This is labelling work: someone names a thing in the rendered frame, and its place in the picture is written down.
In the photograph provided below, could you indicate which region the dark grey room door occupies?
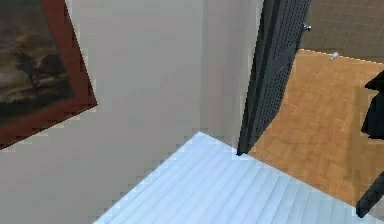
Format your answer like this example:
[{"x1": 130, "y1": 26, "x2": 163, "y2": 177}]
[{"x1": 236, "y1": 0, "x2": 313, "y2": 157}]

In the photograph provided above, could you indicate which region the dark grey door frame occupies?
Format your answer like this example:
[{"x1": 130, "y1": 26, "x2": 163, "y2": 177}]
[{"x1": 355, "y1": 171, "x2": 384, "y2": 219}]

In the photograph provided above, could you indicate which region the red framed landscape painting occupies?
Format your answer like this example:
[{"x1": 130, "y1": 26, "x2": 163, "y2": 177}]
[{"x1": 0, "y1": 0, "x2": 99, "y2": 150}]

